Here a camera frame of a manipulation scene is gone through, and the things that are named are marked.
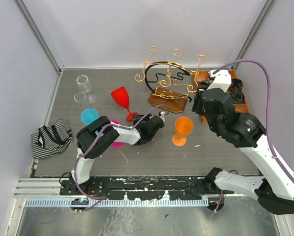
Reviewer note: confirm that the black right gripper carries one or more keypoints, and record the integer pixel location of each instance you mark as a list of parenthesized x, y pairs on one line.
[(198, 100)]

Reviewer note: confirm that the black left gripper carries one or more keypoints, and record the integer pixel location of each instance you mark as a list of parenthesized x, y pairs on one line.
[(138, 119)]

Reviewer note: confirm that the pink wine glass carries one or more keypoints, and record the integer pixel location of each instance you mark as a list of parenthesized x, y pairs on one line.
[(117, 145)]

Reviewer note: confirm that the orange wine glass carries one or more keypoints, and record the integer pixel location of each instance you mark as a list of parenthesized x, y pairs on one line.
[(183, 128)]

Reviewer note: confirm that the red wine glass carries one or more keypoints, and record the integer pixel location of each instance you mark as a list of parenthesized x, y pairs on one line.
[(121, 97)]

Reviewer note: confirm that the gold wire wine glass rack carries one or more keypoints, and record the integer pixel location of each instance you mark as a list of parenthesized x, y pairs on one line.
[(161, 95)]

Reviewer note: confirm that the blue wine glass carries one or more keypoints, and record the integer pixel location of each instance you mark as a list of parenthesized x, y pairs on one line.
[(88, 116)]

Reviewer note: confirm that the clear wine glass front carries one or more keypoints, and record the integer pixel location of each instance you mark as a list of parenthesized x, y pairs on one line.
[(89, 98)]

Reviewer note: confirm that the clear wine glass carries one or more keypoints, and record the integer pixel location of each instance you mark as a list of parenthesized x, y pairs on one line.
[(83, 83), (89, 98)]

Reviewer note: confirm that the striped black white cloth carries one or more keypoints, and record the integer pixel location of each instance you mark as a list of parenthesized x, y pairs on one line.
[(51, 140)]

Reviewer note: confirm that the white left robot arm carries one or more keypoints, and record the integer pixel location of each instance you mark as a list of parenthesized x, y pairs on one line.
[(97, 137)]

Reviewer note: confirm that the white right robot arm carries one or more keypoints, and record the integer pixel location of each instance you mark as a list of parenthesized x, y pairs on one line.
[(274, 190)]

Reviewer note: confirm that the dark rolled fabric middle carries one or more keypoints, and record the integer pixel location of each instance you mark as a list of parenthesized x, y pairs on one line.
[(238, 97)]

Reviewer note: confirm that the dark rolled fabric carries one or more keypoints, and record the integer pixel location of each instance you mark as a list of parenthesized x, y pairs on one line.
[(238, 97), (237, 84)]

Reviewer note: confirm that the dark rolled fabric right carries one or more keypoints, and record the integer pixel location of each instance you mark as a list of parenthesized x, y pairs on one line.
[(237, 84)]

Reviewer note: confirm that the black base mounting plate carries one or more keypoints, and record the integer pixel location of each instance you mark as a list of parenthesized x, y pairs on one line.
[(142, 188)]

